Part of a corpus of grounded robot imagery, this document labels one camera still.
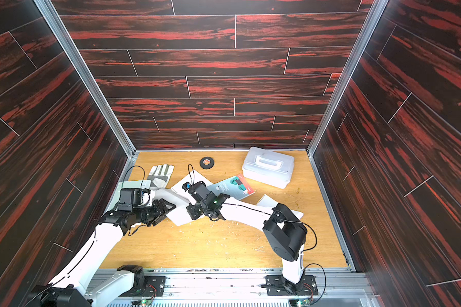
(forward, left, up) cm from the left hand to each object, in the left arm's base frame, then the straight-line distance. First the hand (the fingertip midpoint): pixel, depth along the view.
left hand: (174, 209), depth 81 cm
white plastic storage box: (+26, -43, -2) cm, 51 cm away
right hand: (+5, -7, -3) cm, 9 cm away
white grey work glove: (+28, +17, -12) cm, 35 cm away
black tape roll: (+39, -9, -13) cm, 42 cm away
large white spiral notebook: (+12, +2, -10) cm, 16 cm away
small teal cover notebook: (+21, -27, -14) cm, 37 cm away
